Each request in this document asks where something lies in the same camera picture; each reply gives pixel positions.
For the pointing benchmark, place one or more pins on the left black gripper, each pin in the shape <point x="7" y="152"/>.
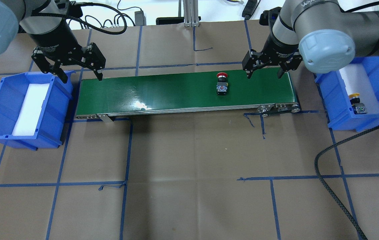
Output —
<point x="53" y="37"/>

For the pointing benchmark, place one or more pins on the white foam in left bin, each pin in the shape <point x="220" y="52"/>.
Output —
<point x="30" y="110"/>

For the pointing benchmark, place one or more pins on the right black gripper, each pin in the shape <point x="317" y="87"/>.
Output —
<point x="277" y="49"/>

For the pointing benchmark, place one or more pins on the blue right bin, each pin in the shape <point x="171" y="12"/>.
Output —
<point x="340" y="113"/>

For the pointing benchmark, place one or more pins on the aluminium frame post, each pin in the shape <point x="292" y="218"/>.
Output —
<point x="190" y="10"/>

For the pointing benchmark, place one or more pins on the blue bin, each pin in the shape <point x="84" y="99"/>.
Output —
<point x="53" y="115"/>
<point x="340" y="113"/>

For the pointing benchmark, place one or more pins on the green conveyor belt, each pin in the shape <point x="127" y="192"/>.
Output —
<point x="186" y="92"/>

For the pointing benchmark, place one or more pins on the yellow push button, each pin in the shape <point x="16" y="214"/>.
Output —
<point x="356" y="104"/>

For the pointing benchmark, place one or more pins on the white foam in right bin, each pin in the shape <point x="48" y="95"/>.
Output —
<point x="356" y="80"/>

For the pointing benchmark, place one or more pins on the red push button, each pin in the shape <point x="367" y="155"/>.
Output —
<point x="222" y="84"/>

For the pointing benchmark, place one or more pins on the white foam in bin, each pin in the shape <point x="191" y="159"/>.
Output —
<point x="356" y="80"/>
<point x="30" y="110"/>

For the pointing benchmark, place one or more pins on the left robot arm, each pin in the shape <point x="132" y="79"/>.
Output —
<point x="35" y="17"/>

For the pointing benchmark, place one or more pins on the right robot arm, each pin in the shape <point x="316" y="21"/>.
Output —
<point x="318" y="32"/>

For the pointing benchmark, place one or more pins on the blue left bin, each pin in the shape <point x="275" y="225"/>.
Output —
<point x="53" y="115"/>

